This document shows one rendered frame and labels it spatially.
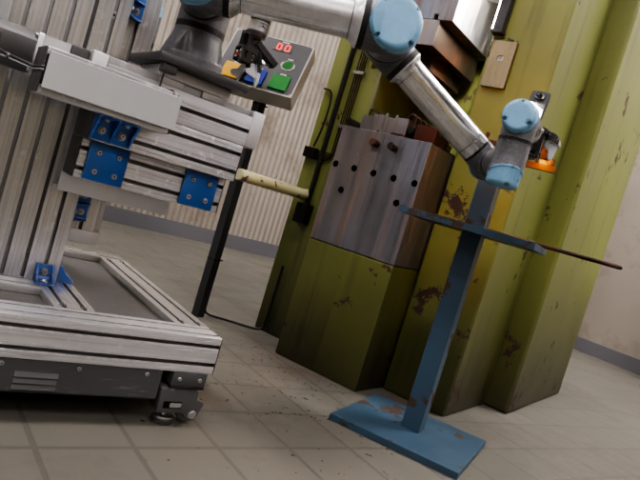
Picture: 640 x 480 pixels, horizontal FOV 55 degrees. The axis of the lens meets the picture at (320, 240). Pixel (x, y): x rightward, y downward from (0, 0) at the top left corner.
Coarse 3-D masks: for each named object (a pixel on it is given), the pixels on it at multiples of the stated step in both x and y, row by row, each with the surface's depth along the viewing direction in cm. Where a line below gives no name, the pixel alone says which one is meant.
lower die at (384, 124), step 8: (368, 120) 237; (376, 120) 235; (384, 120) 233; (392, 120) 231; (400, 120) 229; (408, 120) 227; (360, 128) 238; (368, 128) 236; (376, 128) 234; (384, 128) 232; (392, 128) 230; (400, 128) 229; (408, 136) 230
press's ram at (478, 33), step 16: (416, 0) 231; (432, 0) 228; (448, 0) 224; (464, 0) 225; (480, 0) 235; (496, 0) 236; (432, 16) 227; (448, 16) 223; (464, 16) 228; (480, 16) 239; (464, 32) 232; (480, 32) 243; (480, 48) 246
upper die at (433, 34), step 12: (432, 24) 226; (420, 36) 229; (432, 36) 226; (444, 36) 231; (420, 48) 233; (432, 48) 228; (444, 48) 233; (456, 48) 241; (444, 60) 240; (456, 60) 244; (468, 60) 252; (456, 72) 252; (468, 72) 255
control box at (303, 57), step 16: (240, 32) 255; (272, 48) 251; (288, 48) 251; (304, 48) 251; (224, 64) 247; (304, 64) 247; (304, 80) 250; (240, 96) 249; (256, 96) 246; (272, 96) 242; (288, 96) 239
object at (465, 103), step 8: (480, 64) 266; (480, 72) 265; (472, 80) 267; (464, 88) 268; (472, 88) 266; (456, 96) 270; (464, 96) 268; (472, 96) 266; (464, 104) 268; (416, 112) 280; (424, 120) 277; (448, 144) 270
